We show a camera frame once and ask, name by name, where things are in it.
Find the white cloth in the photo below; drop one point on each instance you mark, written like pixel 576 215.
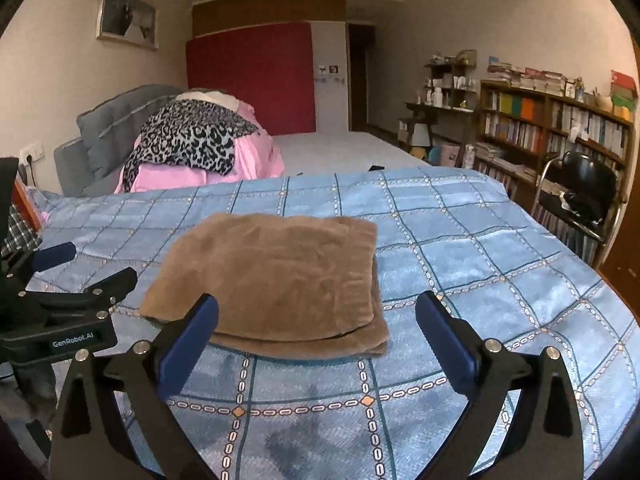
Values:
pixel 215 97

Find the stack of coloured boxes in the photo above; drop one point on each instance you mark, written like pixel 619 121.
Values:
pixel 622 95

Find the leopard print cloth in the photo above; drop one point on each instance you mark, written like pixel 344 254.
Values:
pixel 190 135

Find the dark wooden desk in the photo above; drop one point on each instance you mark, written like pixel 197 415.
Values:
pixel 440 110

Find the blue checkered blanket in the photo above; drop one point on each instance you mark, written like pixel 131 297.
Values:
pixel 475 260

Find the stack of books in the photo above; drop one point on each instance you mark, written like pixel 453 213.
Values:
pixel 530 77

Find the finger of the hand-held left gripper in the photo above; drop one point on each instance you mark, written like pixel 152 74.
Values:
pixel 107 285
pixel 52 255

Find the framed wall picture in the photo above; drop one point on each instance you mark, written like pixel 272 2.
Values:
pixel 127 15

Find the pink quilt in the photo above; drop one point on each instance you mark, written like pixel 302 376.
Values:
pixel 255 160

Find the plaid cloth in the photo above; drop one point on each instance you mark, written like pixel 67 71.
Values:
pixel 22 232

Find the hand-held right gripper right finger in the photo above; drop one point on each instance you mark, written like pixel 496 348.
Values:
pixel 450 345

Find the wall socket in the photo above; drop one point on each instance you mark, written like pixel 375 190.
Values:
pixel 32 155

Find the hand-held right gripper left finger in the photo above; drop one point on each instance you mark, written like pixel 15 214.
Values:
pixel 185 355

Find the small wall stickers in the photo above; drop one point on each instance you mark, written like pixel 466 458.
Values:
pixel 330 72

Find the white bed sheet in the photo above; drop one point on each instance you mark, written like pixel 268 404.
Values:
pixel 340 152

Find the grey padded headboard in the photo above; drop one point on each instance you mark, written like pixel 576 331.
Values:
pixel 110 125

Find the red upright panel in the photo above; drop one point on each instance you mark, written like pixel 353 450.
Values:
pixel 250 70

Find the black metal chair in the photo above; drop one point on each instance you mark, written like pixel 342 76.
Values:
pixel 585 175

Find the wooden bookshelf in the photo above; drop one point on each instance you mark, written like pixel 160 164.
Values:
pixel 525 130

